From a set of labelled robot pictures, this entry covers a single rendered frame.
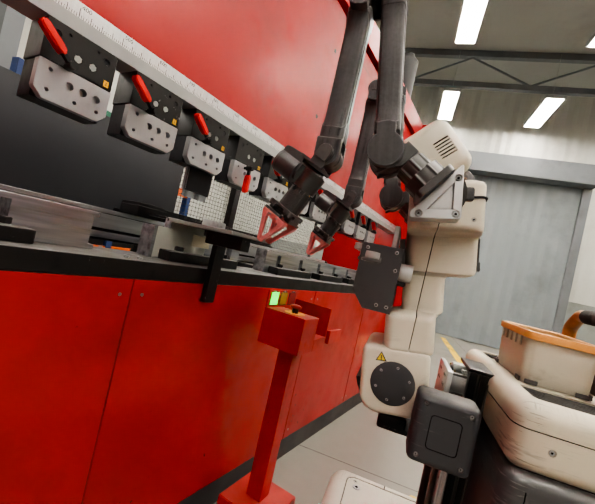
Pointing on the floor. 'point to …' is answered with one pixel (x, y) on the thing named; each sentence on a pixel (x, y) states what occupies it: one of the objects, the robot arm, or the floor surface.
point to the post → (232, 207)
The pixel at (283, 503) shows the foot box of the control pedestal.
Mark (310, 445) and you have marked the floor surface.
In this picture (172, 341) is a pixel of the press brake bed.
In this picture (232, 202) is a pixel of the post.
